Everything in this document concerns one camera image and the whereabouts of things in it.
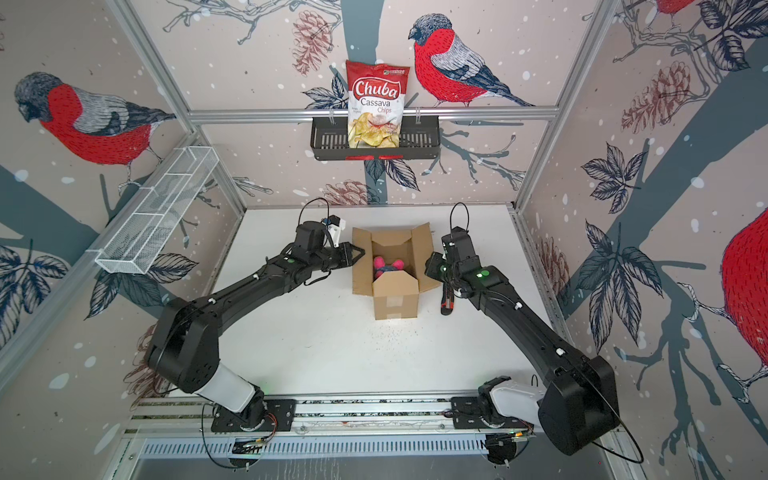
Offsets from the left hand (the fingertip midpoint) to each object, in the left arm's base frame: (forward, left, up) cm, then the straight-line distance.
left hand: (363, 252), depth 83 cm
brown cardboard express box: (-11, -9, -4) cm, 15 cm away
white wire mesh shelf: (-3, +55, +11) cm, 56 cm away
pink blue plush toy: (+3, -4, -11) cm, 12 cm away
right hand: (-4, -17, -1) cm, 18 cm away
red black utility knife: (-6, -26, -19) cm, 33 cm away
